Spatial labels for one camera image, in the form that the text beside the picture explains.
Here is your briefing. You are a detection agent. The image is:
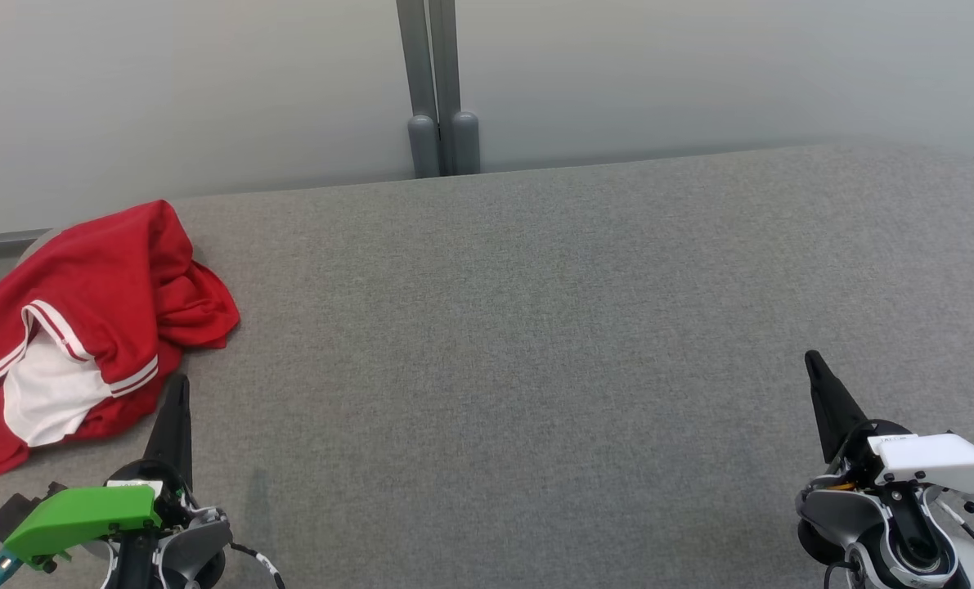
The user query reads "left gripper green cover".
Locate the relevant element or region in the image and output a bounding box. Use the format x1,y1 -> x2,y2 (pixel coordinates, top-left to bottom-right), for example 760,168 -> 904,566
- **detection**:
0,374 -> 194,589

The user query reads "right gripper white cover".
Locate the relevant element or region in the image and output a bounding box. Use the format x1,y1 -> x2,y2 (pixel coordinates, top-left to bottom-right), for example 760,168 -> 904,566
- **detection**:
805,350 -> 974,513

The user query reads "red Bulls 23 basketball jersey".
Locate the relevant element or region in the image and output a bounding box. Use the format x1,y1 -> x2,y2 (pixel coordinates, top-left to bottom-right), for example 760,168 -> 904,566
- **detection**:
0,200 -> 209,489

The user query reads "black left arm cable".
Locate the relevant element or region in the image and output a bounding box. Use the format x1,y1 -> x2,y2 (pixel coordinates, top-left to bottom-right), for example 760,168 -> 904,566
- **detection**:
229,542 -> 288,589

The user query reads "grey wall base rail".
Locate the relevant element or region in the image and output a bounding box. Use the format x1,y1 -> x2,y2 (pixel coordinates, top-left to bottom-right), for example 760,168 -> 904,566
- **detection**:
0,228 -> 53,262

